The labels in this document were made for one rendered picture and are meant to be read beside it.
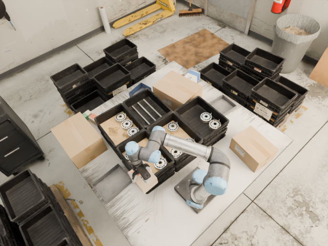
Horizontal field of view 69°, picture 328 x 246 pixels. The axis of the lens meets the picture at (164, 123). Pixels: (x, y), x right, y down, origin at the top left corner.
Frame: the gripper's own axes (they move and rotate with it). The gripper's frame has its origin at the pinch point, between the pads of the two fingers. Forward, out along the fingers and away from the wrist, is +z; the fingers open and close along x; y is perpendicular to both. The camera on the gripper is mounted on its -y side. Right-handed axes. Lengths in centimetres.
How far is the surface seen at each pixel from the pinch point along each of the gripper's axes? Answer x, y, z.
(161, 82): -80, 78, 19
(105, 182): 20, 35, 39
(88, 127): 4, 79, 19
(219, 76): -187, 85, 82
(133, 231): 24.6, -10.9, 39.8
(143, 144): -23, 36, 27
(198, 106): -88, 33, 27
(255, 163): -78, -39, 27
